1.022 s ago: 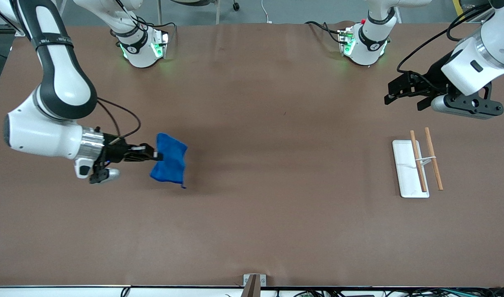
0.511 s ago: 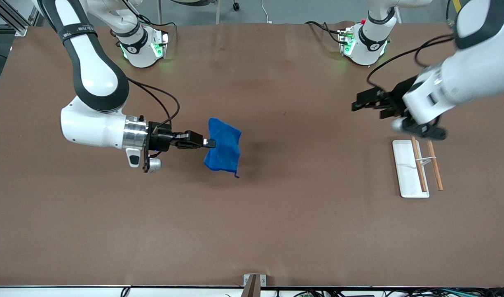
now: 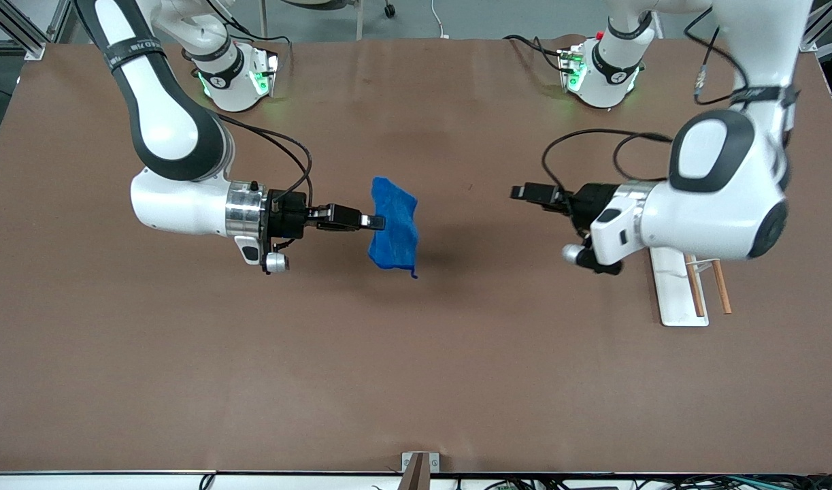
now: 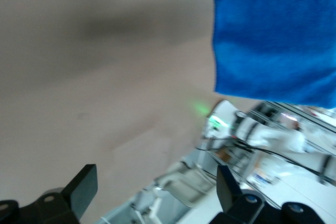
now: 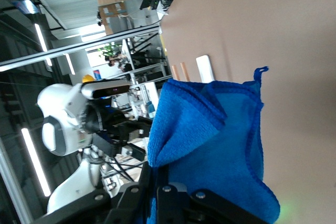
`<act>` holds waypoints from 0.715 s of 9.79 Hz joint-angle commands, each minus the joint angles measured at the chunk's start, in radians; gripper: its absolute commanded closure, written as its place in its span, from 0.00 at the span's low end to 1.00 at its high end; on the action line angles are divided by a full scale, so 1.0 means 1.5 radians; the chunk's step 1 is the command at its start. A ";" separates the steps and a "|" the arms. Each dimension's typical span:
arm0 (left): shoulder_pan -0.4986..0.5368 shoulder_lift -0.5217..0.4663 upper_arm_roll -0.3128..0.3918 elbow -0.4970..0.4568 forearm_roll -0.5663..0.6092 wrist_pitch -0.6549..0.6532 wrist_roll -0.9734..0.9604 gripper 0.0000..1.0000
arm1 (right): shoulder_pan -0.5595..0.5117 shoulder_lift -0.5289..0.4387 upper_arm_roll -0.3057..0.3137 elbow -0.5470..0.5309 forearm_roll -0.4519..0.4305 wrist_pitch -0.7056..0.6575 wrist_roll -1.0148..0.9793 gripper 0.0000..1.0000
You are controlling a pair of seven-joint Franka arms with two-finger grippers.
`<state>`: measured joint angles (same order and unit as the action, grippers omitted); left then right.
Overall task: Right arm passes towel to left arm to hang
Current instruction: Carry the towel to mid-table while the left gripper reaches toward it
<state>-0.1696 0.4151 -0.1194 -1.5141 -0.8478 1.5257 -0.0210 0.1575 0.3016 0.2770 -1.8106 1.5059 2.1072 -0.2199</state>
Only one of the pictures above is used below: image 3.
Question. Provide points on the blue microfibre towel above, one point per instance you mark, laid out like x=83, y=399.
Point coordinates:
x=395, y=231

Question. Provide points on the metal mounting post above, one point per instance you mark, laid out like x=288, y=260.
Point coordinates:
x=414, y=476

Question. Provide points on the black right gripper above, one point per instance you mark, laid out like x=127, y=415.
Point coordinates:
x=288, y=214

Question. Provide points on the grey chair base with caster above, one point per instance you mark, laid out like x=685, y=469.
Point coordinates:
x=389, y=10

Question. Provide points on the metal table edge bracket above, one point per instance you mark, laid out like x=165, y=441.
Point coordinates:
x=407, y=463

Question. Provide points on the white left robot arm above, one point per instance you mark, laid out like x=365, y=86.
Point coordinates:
x=701, y=218

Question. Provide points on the brown paper table cover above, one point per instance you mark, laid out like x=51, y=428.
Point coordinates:
x=416, y=354

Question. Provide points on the white towel rack stand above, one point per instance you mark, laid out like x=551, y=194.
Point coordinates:
x=674, y=292

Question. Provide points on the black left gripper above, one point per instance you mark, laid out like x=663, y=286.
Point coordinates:
x=590, y=199

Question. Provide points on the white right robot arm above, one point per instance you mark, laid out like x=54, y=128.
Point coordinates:
x=171, y=129

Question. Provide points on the aluminium frame profile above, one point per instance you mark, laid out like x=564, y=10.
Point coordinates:
x=21, y=37
x=811, y=41

